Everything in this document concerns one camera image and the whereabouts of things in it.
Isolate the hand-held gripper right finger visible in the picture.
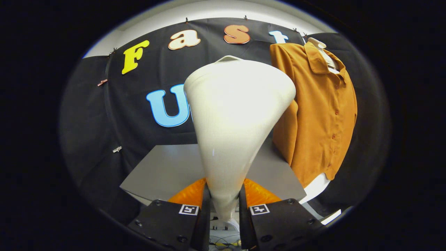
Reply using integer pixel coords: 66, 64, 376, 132
238, 178, 324, 251

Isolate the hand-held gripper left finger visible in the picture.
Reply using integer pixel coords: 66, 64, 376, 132
126, 178, 212, 251

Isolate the white steamer hose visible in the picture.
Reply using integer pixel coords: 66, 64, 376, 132
223, 218, 241, 233

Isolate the white garment steamer head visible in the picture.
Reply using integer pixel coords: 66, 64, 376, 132
184, 55, 297, 223

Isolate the brown button-up shirt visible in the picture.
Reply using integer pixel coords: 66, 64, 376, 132
270, 42, 358, 189

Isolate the white clothes hanger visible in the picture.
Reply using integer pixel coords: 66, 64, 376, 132
307, 37, 340, 74

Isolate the grey cabinet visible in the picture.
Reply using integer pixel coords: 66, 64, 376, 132
120, 138, 307, 223

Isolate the black backdrop cloth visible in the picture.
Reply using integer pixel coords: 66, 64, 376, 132
59, 17, 391, 230

